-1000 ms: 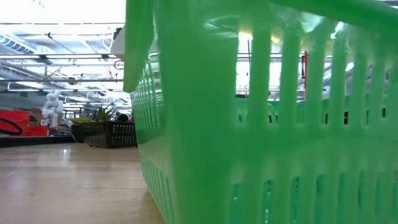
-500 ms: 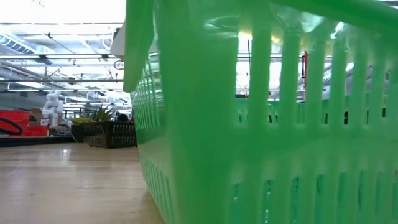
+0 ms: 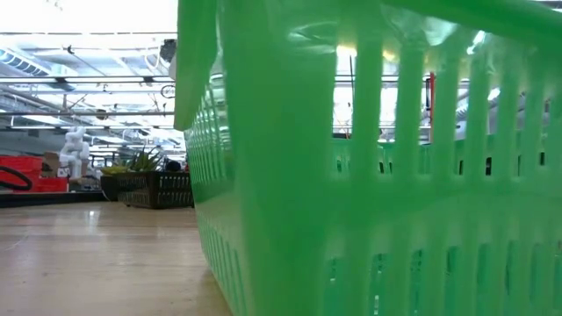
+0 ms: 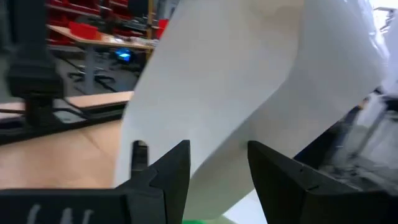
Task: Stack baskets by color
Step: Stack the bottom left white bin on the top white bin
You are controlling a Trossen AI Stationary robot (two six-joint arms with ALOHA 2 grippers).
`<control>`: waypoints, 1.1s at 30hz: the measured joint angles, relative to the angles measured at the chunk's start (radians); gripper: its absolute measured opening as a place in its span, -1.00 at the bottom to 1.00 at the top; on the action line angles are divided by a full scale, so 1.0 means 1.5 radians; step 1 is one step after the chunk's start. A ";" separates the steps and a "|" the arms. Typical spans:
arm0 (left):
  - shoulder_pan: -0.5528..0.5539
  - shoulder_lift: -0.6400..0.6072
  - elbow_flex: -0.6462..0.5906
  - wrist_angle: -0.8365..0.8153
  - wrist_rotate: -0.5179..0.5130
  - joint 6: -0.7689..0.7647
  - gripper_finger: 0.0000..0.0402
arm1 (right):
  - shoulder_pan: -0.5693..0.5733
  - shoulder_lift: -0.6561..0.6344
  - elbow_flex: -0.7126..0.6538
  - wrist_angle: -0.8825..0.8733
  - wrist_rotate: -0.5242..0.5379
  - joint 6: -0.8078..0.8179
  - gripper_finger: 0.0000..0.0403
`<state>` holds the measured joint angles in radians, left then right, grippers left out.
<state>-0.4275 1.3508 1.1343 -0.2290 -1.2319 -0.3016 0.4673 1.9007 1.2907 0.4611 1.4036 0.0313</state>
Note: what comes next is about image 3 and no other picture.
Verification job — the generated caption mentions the green slotted plastic basket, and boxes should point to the green slotted plastic basket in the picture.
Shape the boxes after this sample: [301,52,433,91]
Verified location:
[174,0,562,316]

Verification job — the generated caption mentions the black slotted plastic basket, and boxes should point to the black slotted plastic basket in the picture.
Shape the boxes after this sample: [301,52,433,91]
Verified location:
[116,170,195,210]

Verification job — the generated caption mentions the green spiky plant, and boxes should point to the green spiky plant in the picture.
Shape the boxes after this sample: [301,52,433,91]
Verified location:
[125,147,164,174]

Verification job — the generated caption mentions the red vertical pole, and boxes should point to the red vertical pole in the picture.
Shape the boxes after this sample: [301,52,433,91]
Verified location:
[429,71,437,144]

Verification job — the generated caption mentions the black plant pot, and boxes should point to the black plant pot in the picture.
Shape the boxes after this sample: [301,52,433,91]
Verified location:
[99,175,120,203]

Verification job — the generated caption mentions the brown cardboard box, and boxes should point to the brown cardboard box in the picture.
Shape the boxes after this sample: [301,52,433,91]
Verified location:
[41,151,62,177]

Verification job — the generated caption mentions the red storage box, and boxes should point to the red storage box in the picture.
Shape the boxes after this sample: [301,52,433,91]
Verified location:
[0,154,69,194]

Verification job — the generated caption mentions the black ceiling cable reel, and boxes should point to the black ceiling cable reel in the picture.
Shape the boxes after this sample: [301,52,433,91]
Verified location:
[159,38,177,63]

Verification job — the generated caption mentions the long ceiling light rail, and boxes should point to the long ceiling light rail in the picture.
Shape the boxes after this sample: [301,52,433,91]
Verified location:
[0,75,177,85]

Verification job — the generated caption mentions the black table edge rail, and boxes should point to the black table edge rail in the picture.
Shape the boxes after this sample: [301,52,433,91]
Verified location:
[0,191,109,209]

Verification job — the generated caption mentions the black looped hose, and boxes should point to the black looped hose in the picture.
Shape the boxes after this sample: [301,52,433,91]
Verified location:
[0,165,34,192]

